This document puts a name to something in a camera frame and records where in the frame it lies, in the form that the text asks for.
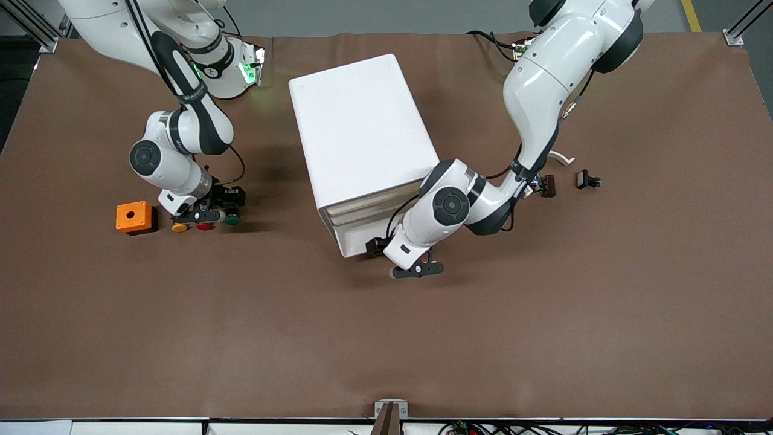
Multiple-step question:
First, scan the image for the brown table mat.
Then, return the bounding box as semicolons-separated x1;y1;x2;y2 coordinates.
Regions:
0;30;773;422

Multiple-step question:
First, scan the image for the brown tapered post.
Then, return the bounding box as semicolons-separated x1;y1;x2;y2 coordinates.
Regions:
370;404;404;435

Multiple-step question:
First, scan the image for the black right base cable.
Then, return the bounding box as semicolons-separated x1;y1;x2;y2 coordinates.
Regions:
214;0;243;38

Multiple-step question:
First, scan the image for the black base cable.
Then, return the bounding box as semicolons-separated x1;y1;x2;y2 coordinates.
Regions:
466;29;521;62
214;0;243;38

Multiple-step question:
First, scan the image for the grey metal table clamp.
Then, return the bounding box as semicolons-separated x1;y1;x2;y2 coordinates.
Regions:
374;399;409;419

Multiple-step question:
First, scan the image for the white middle drawer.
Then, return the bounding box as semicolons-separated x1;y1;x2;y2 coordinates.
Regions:
331;196;419;229

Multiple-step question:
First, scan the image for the orange button enclosure box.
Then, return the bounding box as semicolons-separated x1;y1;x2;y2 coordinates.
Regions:
115;201;153;235

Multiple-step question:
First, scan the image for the black cable bundle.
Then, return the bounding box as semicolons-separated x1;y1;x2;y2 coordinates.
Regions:
438;420;773;435

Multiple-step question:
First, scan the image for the white drawer cabinet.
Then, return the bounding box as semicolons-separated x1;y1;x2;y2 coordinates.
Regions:
288;53;441;248

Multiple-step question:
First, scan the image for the aluminium frame profile with bracket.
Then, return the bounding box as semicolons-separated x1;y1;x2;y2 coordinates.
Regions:
725;0;773;47

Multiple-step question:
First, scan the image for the black left base cable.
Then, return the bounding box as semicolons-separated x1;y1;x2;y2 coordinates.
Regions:
466;29;521;62

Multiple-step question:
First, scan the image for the white lowest drawer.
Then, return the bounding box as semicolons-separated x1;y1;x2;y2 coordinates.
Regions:
334;208;423;259

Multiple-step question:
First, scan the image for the white highest drawer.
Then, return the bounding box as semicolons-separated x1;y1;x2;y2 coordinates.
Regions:
326;183;425;216

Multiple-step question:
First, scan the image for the dark brown small component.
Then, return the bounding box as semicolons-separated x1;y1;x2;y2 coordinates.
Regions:
524;174;557;198

